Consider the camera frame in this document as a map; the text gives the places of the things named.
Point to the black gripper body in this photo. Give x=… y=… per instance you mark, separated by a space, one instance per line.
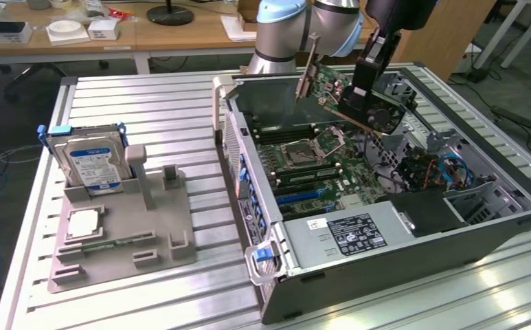
x=400 y=13

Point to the green graphics card with fan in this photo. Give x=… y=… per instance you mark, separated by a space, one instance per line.
x=327 y=82

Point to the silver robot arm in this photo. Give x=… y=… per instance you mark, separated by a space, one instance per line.
x=279 y=41

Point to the wooden cabinet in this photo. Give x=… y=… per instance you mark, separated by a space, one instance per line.
x=458 y=34

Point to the metal socket cover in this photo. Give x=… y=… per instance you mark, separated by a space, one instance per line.
x=328 y=139

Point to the perforated metal drive cage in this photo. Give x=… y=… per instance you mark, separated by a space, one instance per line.
x=384 y=161

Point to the CPU socket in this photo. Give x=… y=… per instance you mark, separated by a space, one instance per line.
x=299 y=154

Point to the green motherboard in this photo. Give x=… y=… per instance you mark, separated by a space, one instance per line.
x=352 y=172

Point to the white paper stack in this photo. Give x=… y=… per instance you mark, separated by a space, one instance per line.
x=239 y=31

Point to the installed RAM stick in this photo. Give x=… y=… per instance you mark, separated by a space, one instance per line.
x=306 y=177

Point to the silver chipset heatsink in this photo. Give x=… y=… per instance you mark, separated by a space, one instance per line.
x=350 y=202

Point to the blue expansion slot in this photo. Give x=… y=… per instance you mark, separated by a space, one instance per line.
x=299 y=196

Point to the wooden desk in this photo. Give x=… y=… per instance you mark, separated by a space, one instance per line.
x=178 y=38

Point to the metal disk bay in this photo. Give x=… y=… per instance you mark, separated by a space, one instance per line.
x=490 y=203

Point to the black round lamp base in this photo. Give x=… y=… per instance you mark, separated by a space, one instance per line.
x=171 y=15

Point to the grey power supply unit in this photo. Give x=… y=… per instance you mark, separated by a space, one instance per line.
x=311 y=247

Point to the open black PC case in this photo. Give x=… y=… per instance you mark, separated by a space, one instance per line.
x=384 y=261

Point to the red packet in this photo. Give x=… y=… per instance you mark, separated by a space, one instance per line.
x=120 y=14

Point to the blue case latch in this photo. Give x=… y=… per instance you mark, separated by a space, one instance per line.
x=263 y=256

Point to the small white cardboard box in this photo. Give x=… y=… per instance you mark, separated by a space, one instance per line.
x=103 y=29

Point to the hard disk in blue carrier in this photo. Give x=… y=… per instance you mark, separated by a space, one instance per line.
x=91 y=161

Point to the black chair base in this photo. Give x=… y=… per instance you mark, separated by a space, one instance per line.
x=31 y=74

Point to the silver CPU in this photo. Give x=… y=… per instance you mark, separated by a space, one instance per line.
x=84 y=223

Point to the green RAM stick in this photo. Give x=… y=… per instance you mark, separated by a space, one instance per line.
x=104 y=244

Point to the grey parts rack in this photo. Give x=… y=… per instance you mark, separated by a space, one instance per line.
x=123 y=261

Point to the white box with black lid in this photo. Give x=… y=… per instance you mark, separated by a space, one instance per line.
x=8 y=32

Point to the white table frame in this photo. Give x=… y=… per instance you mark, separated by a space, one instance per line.
x=480 y=62

